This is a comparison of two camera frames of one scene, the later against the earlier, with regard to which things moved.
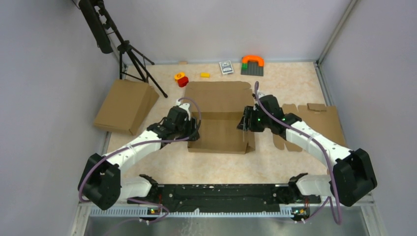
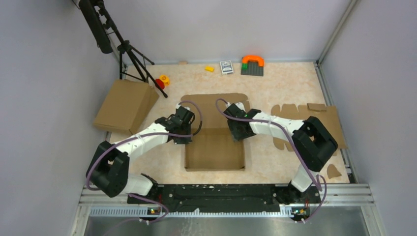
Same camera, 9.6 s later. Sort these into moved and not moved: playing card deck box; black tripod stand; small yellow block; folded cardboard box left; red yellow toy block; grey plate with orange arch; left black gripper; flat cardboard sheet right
Moved: red yellow toy block; small yellow block
Not moved: flat cardboard sheet right; grey plate with orange arch; playing card deck box; black tripod stand; folded cardboard box left; left black gripper
